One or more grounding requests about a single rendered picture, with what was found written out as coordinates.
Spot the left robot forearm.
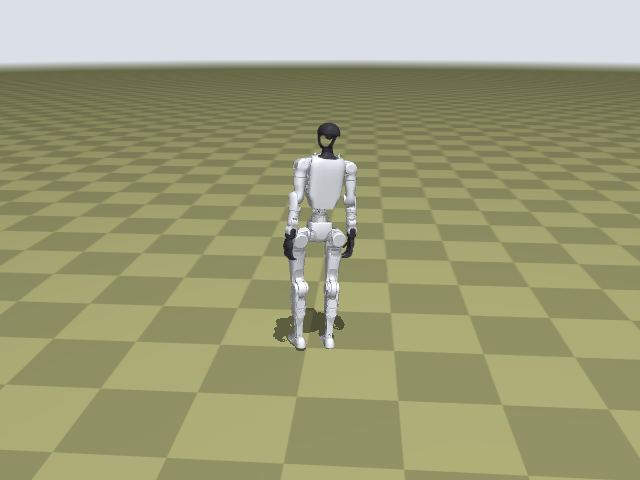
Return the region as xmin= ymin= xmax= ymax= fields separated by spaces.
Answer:
xmin=285 ymin=192 xmax=301 ymax=235

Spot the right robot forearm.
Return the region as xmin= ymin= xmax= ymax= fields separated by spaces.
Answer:
xmin=345 ymin=195 xmax=357 ymax=234

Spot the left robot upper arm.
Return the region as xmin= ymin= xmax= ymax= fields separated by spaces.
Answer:
xmin=291 ymin=158 xmax=312 ymax=204

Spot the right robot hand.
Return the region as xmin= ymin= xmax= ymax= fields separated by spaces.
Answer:
xmin=342 ymin=228 xmax=356 ymax=258

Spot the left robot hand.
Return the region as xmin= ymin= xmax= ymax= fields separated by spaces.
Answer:
xmin=283 ymin=228 xmax=297 ymax=260

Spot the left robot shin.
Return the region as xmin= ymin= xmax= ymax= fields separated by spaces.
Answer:
xmin=291 ymin=283 xmax=307 ymax=338

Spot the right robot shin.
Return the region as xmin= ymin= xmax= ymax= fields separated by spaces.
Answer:
xmin=324 ymin=282 xmax=340 ymax=338

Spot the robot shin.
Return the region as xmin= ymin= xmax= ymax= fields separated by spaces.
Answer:
xmin=324 ymin=282 xmax=340 ymax=338
xmin=291 ymin=283 xmax=307 ymax=338

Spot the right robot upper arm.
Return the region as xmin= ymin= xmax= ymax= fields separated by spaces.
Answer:
xmin=343 ymin=160 xmax=357 ymax=205

